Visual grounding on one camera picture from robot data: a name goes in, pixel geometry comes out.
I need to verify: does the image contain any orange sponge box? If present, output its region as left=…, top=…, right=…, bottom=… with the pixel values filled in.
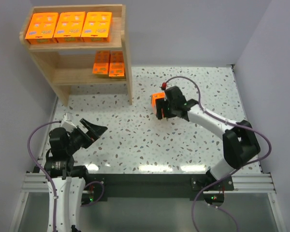
left=151, top=92, right=165, bottom=120
left=92, top=50, right=110, bottom=76
left=25, top=12, right=59, bottom=44
left=54, top=12, right=86, bottom=43
left=81, top=12, right=112, bottom=43
left=109, top=51, right=125, bottom=79

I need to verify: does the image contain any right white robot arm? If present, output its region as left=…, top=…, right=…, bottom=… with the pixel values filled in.
left=151, top=86, right=261, bottom=184

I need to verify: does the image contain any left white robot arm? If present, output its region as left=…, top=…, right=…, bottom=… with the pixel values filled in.
left=43, top=118, right=108, bottom=232

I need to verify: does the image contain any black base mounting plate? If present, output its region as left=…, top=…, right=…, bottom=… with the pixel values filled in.
left=81, top=173, right=234, bottom=203

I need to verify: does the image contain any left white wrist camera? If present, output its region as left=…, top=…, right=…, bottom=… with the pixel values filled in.
left=60, top=113, right=76, bottom=132

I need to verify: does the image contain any aluminium rail frame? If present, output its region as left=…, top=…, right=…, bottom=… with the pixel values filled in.
left=8, top=64, right=287, bottom=232

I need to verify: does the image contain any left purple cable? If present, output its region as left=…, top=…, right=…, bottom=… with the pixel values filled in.
left=27, top=120, right=104, bottom=232

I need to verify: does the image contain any purple cable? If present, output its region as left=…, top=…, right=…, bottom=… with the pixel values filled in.
left=160, top=76, right=273, bottom=232
left=27, top=120, right=104, bottom=232

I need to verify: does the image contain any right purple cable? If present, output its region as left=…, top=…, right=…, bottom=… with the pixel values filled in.
left=160, top=76, right=273, bottom=232

